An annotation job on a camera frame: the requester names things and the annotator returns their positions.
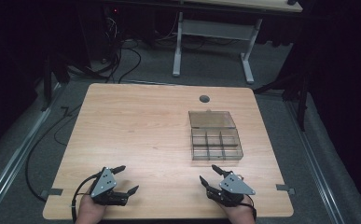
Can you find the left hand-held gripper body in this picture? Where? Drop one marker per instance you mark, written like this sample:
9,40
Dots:
103,183

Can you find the black metal stand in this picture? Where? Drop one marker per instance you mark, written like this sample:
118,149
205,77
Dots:
296,93
52,81

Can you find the grey tape strip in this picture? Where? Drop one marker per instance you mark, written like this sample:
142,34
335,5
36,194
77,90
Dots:
285,188
55,192

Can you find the metal floor rail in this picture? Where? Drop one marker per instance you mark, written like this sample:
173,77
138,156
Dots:
16,155
316,165

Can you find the dark computer tower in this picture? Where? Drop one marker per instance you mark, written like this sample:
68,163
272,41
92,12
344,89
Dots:
111,31

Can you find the person's right hand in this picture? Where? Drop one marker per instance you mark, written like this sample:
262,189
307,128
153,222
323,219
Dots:
238,214

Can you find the clear plastic compartment box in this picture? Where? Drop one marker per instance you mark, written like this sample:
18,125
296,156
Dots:
215,140

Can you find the white-framed desk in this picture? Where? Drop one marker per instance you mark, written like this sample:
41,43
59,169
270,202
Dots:
215,29

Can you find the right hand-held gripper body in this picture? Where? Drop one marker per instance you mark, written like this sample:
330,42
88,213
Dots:
234,186

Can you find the grey round table grommet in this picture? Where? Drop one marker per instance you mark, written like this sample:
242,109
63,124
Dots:
204,99

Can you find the person's left hand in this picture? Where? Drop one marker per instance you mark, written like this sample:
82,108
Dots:
89,211

